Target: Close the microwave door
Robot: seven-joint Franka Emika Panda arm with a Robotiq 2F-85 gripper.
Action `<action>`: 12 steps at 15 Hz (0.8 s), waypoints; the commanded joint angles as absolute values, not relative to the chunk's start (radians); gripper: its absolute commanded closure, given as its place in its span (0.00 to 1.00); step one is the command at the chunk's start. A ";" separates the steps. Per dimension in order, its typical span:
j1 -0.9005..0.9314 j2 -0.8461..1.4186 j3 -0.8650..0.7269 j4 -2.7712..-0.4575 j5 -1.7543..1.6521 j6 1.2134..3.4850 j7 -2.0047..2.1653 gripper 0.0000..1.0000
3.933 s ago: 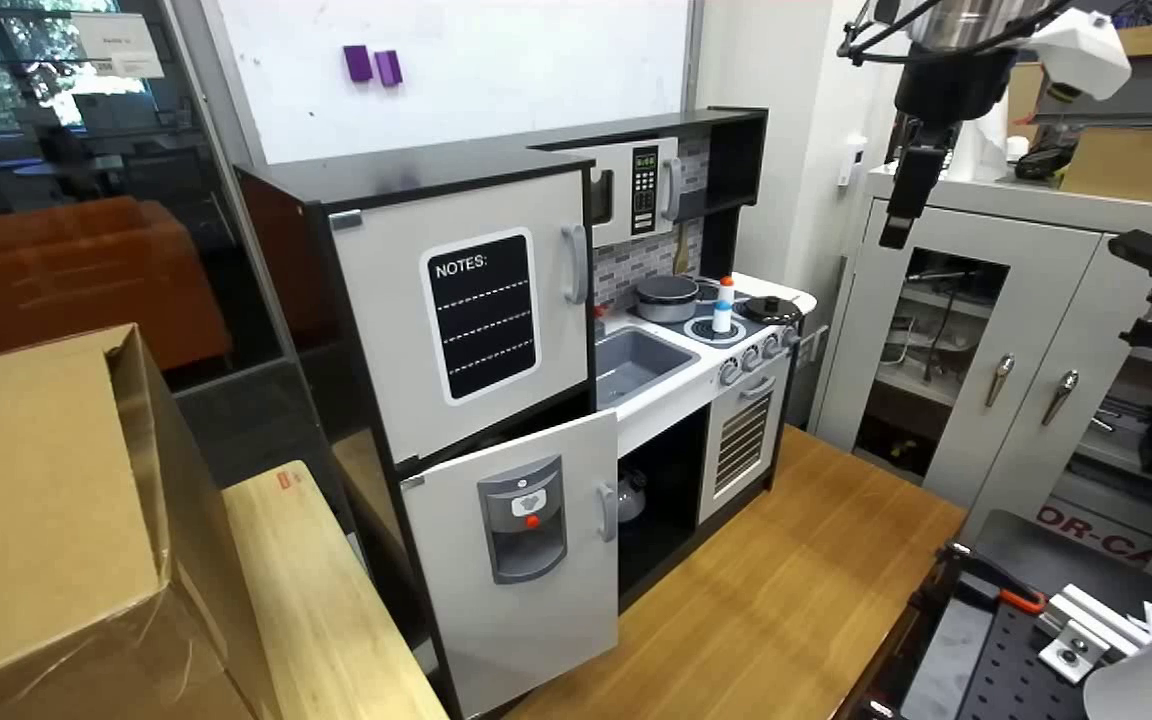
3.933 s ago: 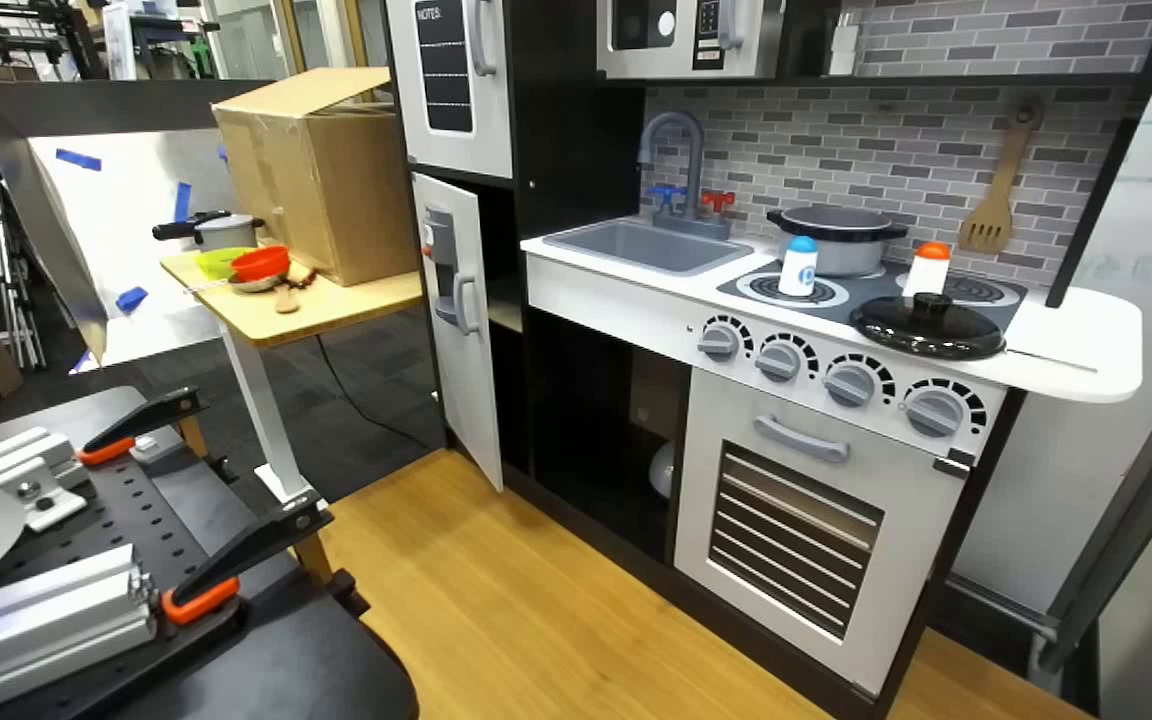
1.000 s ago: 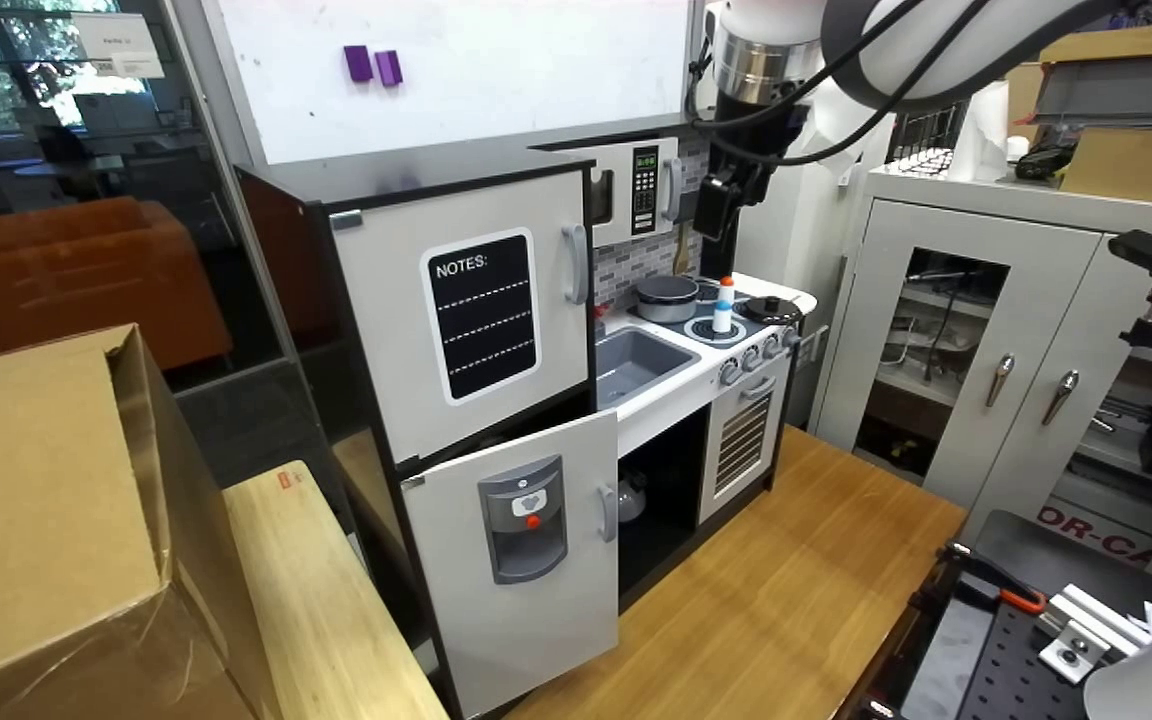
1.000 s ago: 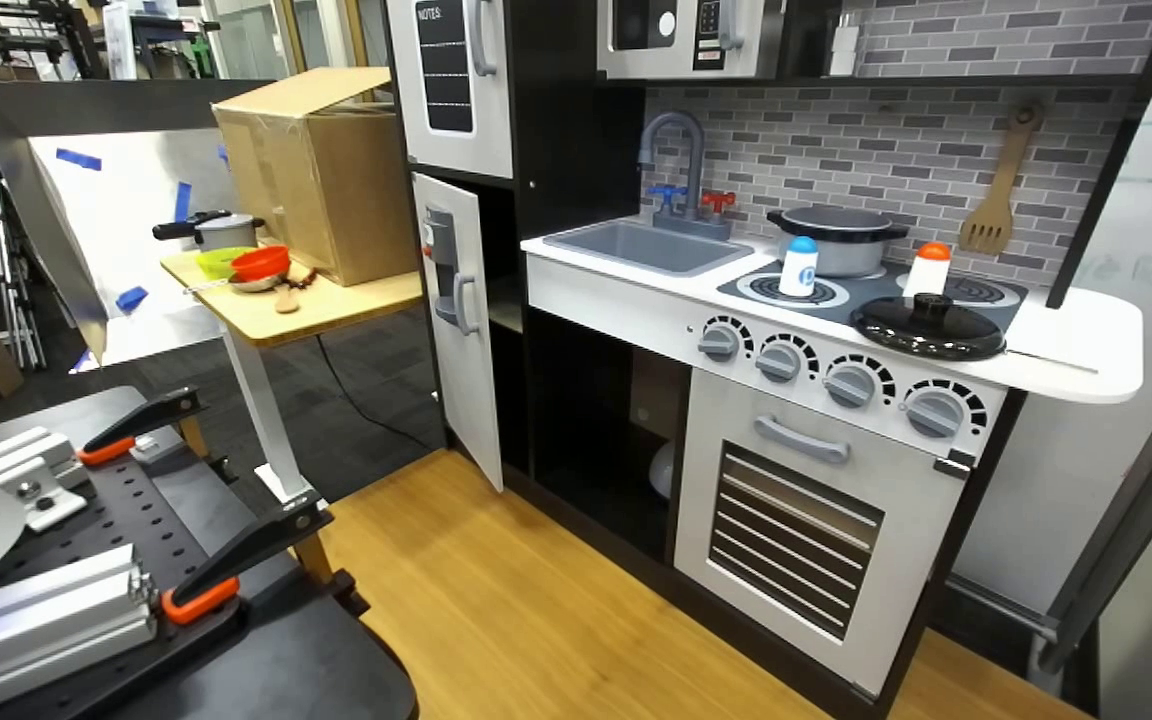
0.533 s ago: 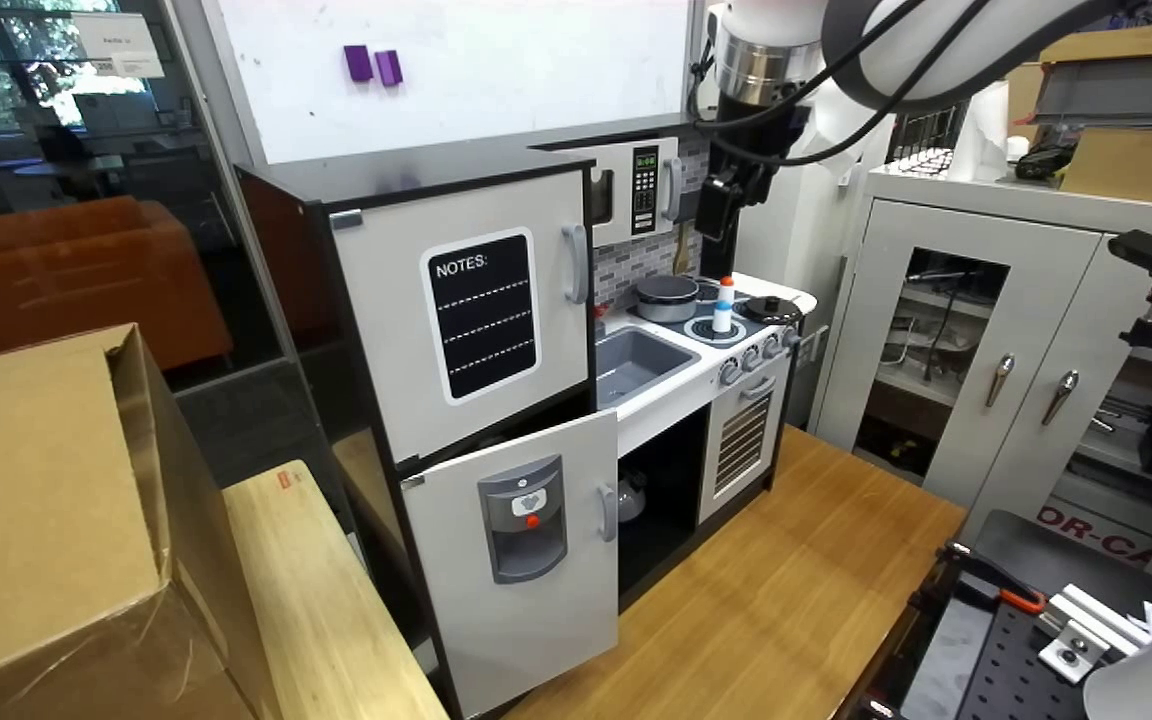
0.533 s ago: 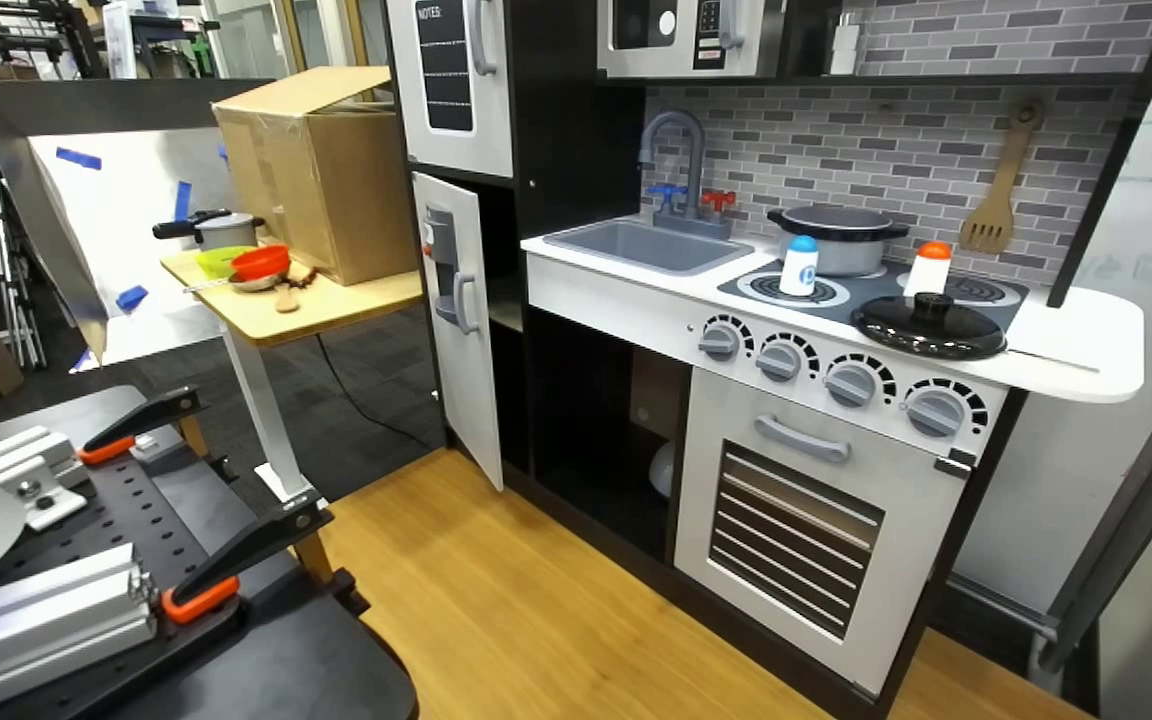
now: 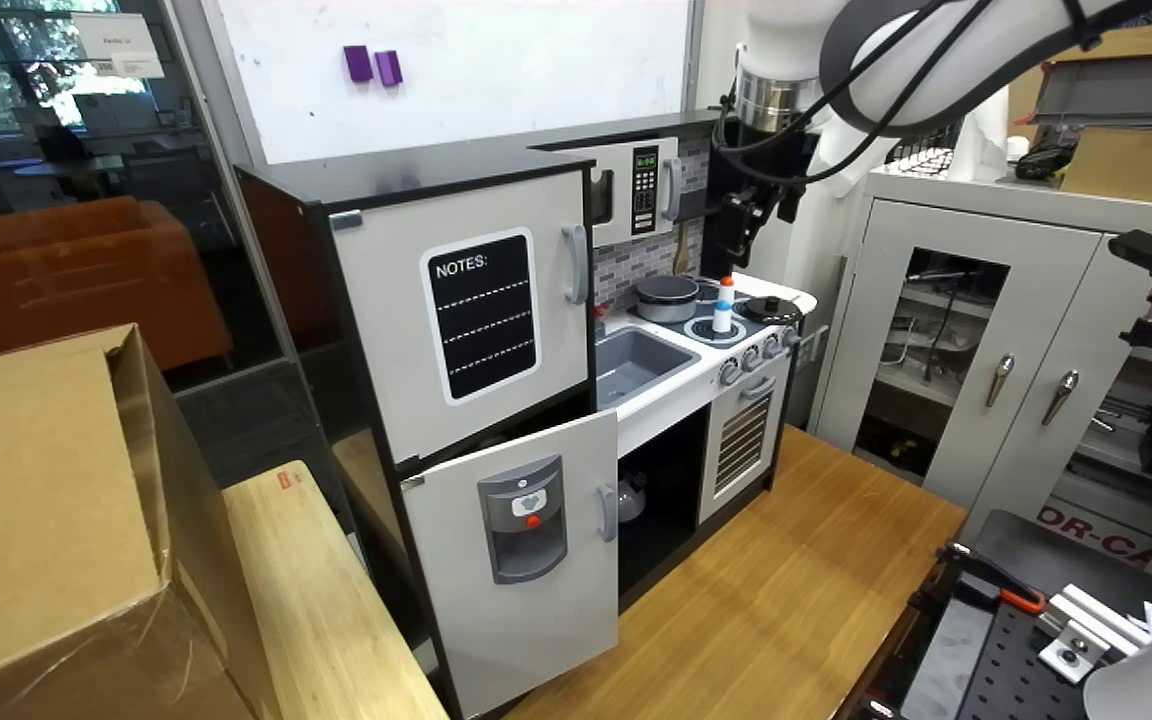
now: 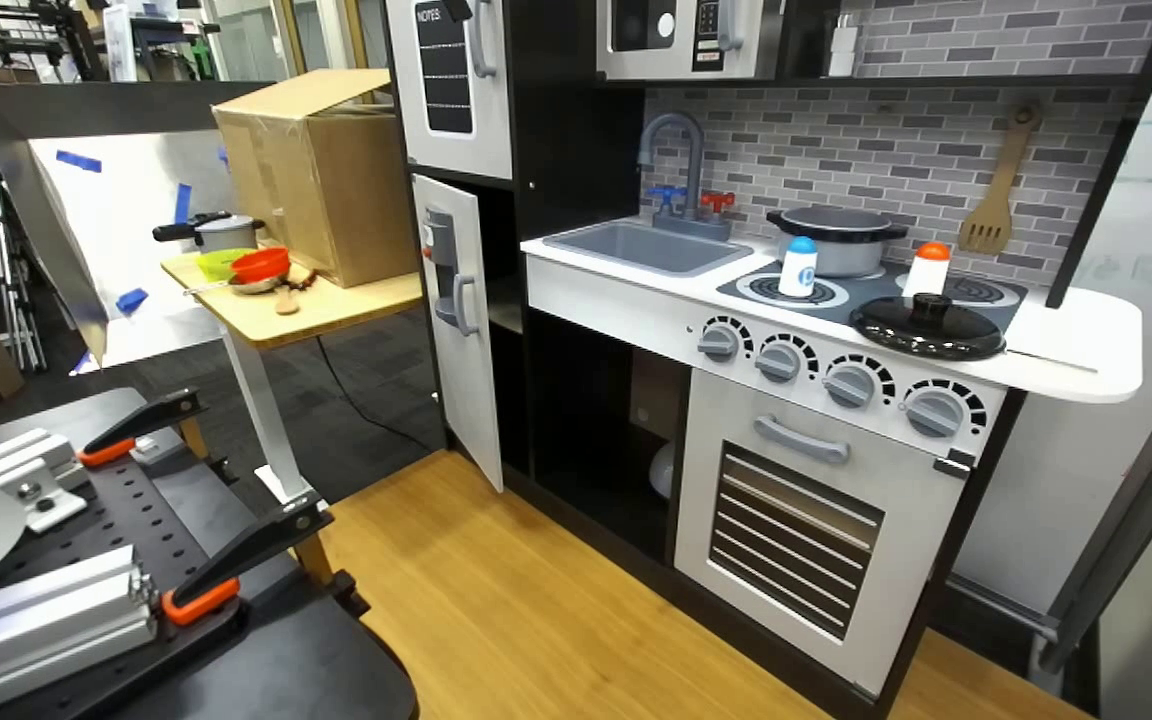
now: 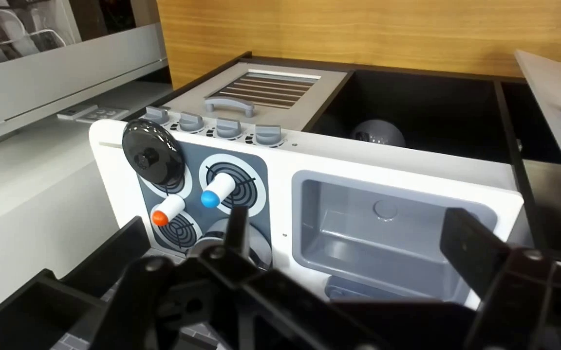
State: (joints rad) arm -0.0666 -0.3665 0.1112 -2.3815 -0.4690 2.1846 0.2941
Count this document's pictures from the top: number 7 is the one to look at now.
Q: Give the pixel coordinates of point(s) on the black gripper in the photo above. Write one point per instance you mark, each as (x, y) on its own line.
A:
(763, 165)

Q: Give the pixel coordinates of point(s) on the white toy microwave door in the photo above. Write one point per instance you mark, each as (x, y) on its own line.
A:
(621, 185)

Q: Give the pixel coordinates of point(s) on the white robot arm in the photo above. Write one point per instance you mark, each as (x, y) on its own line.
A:
(951, 64)

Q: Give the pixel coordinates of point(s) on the white toy oven door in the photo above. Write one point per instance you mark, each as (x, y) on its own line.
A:
(707, 496)

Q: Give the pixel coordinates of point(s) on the white door with notes board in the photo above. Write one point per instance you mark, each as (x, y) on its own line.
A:
(379, 335)

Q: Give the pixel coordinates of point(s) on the white door with grey dispenser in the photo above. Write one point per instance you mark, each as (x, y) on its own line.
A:
(459, 624)

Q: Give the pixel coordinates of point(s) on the grey toy pot with lid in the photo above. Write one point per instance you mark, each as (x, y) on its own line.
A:
(665, 296)

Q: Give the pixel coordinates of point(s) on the grey stove knob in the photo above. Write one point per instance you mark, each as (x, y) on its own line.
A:
(730, 374)
(775, 346)
(750, 357)

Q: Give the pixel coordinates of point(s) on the grey toy sink basin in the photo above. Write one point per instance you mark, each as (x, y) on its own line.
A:
(637, 361)

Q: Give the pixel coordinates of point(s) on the whiteboard with purple magnets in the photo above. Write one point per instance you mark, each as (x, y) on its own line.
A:
(539, 64)

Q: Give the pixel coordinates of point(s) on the white metal cabinet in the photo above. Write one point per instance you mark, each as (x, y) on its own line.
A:
(1043, 266)

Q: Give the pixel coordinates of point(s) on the purple magnet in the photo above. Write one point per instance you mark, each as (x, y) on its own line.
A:
(390, 70)
(356, 64)

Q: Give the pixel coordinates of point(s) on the brown box on cabinet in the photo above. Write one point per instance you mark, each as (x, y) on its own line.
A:
(1136, 165)

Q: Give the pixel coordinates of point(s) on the black orange bar clamp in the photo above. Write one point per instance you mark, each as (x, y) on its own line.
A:
(997, 576)

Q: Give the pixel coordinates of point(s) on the black white toy kitchen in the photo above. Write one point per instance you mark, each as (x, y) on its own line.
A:
(296, 185)

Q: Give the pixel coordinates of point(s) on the aluminium extrusion bar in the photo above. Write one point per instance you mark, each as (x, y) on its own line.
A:
(951, 667)

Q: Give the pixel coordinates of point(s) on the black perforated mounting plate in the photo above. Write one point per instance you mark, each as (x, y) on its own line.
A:
(1000, 682)

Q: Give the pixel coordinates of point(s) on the light wooden table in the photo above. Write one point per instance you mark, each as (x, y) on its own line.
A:
(321, 624)

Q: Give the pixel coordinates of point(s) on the white paper sheet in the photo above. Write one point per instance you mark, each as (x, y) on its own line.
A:
(116, 46)

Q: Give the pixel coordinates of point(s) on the large plain cardboard box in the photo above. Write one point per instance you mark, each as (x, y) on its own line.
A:
(42, 506)

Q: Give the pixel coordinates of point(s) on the aluminium bracket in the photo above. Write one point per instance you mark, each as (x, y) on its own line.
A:
(1096, 633)

